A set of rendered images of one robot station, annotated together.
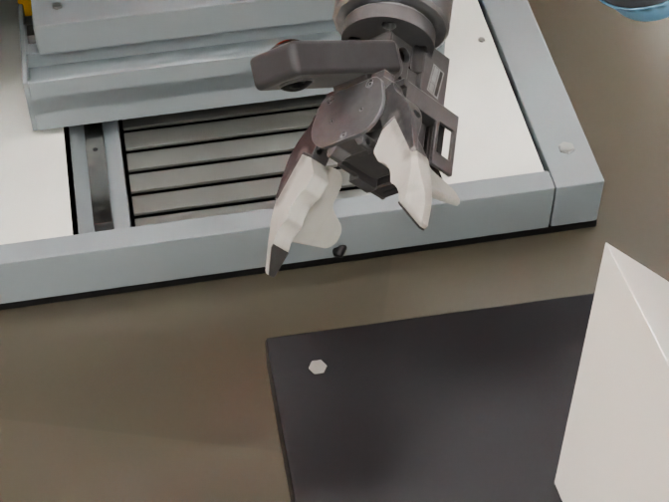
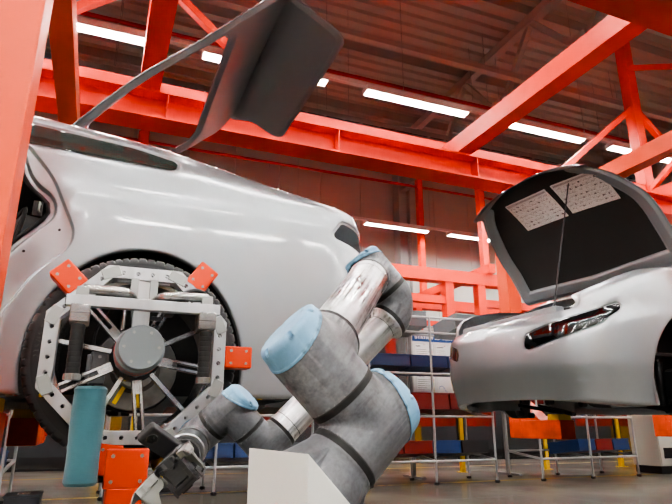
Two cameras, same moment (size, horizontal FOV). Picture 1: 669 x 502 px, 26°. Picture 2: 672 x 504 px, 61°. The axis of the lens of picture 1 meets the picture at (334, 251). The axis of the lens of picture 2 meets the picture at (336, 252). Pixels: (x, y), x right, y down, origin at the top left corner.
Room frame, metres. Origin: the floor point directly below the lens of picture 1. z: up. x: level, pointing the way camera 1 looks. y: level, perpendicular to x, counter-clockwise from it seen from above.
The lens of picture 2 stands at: (-0.60, -0.10, 0.63)
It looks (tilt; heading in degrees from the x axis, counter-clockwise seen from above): 17 degrees up; 348
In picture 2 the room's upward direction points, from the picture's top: straight up
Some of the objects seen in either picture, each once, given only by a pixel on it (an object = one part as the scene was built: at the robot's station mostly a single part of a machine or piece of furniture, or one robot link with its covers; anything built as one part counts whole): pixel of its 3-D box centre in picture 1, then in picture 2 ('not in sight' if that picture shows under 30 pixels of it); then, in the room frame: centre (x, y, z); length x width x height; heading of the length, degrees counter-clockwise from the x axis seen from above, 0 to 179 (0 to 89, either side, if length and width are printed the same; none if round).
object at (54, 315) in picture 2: not in sight; (137, 353); (1.29, 0.14, 0.85); 0.54 x 0.07 x 0.54; 100
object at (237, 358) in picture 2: not in sight; (236, 358); (1.35, -0.17, 0.85); 0.09 x 0.08 x 0.07; 100
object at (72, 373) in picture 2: not in sight; (75, 350); (1.03, 0.27, 0.83); 0.04 x 0.04 x 0.16
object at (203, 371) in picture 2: not in sight; (204, 355); (1.09, -0.07, 0.83); 0.04 x 0.04 x 0.16
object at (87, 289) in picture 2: not in sight; (111, 286); (1.15, 0.22, 1.03); 0.19 x 0.18 x 0.11; 10
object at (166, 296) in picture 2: not in sight; (179, 292); (1.19, 0.02, 1.03); 0.19 x 0.18 x 0.11; 10
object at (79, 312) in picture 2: not in sight; (80, 314); (1.06, 0.27, 0.93); 0.09 x 0.05 x 0.05; 10
